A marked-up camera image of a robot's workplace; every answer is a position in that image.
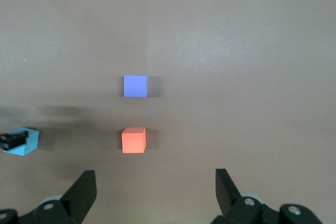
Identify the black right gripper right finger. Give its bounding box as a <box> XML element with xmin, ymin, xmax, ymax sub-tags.
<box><xmin>211</xmin><ymin>168</ymin><xmax>322</xmax><ymax>224</ymax></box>

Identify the orange cube block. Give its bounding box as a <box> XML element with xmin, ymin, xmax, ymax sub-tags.
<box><xmin>121</xmin><ymin>126</ymin><xmax>146</xmax><ymax>154</ymax></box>

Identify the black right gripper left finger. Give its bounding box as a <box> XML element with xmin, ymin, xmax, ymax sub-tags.
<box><xmin>0</xmin><ymin>170</ymin><xmax>97</xmax><ymax>224</ymax></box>

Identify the purple cube block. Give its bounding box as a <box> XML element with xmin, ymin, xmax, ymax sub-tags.
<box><xmin>123</xmin><ymin>74</ymin><xmax>149</xmax><ymax>98</ymax></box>

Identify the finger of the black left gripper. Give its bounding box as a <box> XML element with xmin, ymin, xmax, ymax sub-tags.
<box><xmin>0</xmin><ymin>130</ymin><xmax>29</xmax><ymax>152</ymax></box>

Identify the light blue cube block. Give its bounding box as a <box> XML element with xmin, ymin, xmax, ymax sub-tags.
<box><xmin>3</xmin><ymin>126</ymin><xmax>40</xmax><ymax>157</ymax></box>

